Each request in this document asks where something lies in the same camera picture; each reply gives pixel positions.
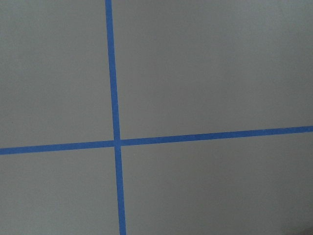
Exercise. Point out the blue tape grid lines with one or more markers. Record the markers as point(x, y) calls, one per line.
point(117, 142)

